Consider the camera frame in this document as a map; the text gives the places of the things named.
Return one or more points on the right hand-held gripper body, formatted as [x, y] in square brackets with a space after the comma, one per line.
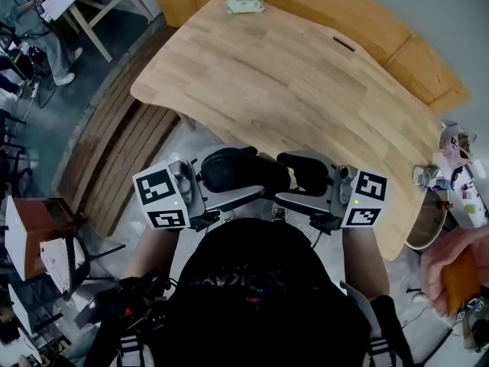
[366, 193]

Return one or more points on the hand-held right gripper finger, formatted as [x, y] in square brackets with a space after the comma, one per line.
[305, 203]
[313, 172]

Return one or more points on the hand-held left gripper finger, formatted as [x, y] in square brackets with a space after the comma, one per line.
[233, 199]
[217, 170]

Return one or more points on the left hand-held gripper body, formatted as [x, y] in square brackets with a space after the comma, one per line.
[160, 193]

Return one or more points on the person's left forearm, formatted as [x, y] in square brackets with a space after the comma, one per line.
[149, 254]

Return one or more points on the person's right forearm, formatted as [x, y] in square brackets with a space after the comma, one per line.
[364, 262]

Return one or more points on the person's left hand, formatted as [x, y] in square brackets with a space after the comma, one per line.
[185, 189]

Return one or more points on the person's right white shoe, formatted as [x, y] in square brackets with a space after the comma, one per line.
[279, 212]

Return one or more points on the grey white packet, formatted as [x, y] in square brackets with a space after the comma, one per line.
[424, 175]

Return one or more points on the brown wooden slat boards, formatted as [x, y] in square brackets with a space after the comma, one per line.
[114, 136]

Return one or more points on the blue label bottle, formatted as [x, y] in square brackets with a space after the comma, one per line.
[441, 184]

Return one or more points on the dark bottle red cap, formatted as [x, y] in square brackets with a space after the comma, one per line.
[443, 205]

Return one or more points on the person's black shirt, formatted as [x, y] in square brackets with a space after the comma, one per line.
[248, 281]

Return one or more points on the pink cloth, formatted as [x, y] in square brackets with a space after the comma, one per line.
[433, 266]

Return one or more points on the small red bottle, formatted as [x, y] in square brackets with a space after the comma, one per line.
[467, 190]

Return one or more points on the white plastic bag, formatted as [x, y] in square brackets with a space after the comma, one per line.
[454, 143]

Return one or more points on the small green pack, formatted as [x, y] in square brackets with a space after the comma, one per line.
[470, 208]

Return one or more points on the white side table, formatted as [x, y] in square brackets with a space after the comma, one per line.
[477, 189]

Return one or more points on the black chair white back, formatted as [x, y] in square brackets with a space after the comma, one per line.
[61, 262]

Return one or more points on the brown cabinet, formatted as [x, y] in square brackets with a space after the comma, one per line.
[38, 224]

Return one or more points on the orange cushion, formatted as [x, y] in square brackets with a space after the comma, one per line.
[462, 281]

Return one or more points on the large brown cardboard sheet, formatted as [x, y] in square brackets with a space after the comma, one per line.
[363, 17]

